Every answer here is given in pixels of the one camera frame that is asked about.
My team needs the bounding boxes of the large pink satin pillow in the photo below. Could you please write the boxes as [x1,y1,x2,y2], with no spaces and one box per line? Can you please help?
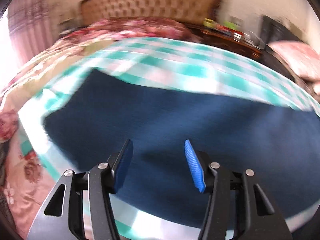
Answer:
[268,41,319,81]

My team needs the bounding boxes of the black leather armchair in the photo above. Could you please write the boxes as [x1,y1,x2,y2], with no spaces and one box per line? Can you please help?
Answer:
[260,15,308,81]

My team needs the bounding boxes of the yellow lidded jar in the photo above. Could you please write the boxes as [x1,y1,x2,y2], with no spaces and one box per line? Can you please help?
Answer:
[203,18,216,29]

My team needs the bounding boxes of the green white checkered tablecloth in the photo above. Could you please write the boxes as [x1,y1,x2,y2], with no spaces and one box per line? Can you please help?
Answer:
[17,36,320,240]

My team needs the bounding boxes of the tufted tan leather headboard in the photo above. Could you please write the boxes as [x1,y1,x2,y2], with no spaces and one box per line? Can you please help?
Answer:
[80,0,222,25]

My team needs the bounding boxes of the blue denim jeans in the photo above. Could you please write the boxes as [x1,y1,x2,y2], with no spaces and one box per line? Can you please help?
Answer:
[43,70,319,227]

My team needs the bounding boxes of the dark wooden nightstand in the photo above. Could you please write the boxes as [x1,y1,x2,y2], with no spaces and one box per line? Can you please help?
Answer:
[187,24,262,61]

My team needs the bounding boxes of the red floral bed quilt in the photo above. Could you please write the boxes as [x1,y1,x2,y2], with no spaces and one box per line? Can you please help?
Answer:
[1,17,200,239]

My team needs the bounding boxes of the pink striped curtain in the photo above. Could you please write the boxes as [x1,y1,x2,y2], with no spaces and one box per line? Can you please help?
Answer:
[8,0,53,64]

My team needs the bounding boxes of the green crumpled bag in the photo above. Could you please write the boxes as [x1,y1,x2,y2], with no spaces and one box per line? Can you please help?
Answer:
[223,21,239,30]

